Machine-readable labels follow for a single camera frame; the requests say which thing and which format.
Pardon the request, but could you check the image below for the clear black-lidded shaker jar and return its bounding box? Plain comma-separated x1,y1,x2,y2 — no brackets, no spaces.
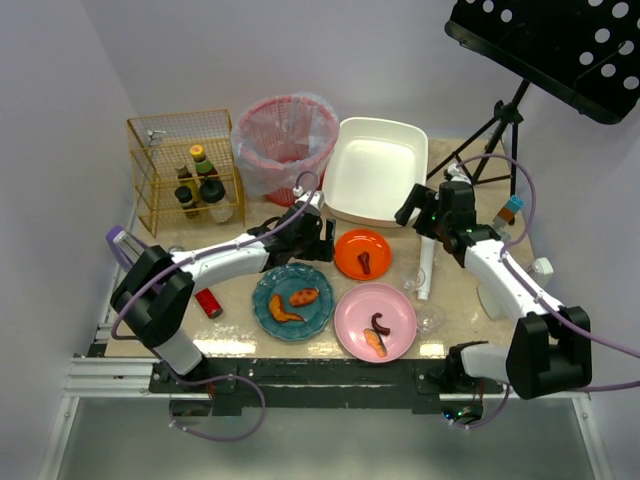
200,177,234,223

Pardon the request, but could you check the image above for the green yellow-capped sauce bottle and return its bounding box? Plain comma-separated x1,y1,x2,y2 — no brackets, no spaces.
189,144,219,182

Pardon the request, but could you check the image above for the dark spice jar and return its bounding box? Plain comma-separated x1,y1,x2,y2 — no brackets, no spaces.
174,186,200,219

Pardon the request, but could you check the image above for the brown-lidded seasoning bottle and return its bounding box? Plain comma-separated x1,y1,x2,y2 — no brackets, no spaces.
175,164,195,188

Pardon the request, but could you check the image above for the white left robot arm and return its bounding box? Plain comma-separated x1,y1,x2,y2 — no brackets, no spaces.
110,191,335,377

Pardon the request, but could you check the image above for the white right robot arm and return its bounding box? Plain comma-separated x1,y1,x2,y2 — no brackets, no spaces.
395,181,592,399

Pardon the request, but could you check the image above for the orange plate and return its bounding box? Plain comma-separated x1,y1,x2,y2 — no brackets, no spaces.
334,228,393,281

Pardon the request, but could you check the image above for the white microphone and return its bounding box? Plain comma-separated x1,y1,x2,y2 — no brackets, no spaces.
417,237,436,301

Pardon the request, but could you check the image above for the dark red meat piece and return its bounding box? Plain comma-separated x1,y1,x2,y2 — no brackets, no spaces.
357,251,371,275

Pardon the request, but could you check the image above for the orange fried food piece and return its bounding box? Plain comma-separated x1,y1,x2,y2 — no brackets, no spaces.
289,288,319,308

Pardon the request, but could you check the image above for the toy block stack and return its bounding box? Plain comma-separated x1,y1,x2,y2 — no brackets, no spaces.
491,195,524,242

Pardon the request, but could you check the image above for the white rectangular basin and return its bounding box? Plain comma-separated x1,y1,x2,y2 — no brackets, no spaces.
322,117,429,228

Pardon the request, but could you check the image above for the teal ornate plate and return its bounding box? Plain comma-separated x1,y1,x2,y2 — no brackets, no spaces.
252,263,335,342

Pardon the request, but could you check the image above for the fried chicken wing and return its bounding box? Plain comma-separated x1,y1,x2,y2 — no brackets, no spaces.
268,294,304,323

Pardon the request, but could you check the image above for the pink plate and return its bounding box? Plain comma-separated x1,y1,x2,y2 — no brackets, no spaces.
334,283,417,363

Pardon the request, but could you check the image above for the clear glass cup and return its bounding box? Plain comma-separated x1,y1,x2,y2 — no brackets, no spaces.
401,266,426,292

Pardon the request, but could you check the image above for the salmon slice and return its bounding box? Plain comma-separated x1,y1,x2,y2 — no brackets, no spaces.
363,328,387,358

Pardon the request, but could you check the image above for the clear plastic bin liner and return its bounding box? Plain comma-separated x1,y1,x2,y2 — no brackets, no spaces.
231,90,341,199

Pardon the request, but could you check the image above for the red mesh waste basket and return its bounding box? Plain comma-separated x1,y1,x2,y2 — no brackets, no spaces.
235,95,340,207

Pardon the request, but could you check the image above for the red glitter microphone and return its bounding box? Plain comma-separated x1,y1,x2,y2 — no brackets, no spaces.
194,288,223,319

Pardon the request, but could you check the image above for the black music stand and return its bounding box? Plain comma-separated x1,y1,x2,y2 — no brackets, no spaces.
427,0,640,201

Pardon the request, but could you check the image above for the gold wire rack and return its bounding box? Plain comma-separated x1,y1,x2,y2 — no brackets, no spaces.
126,108,246,236

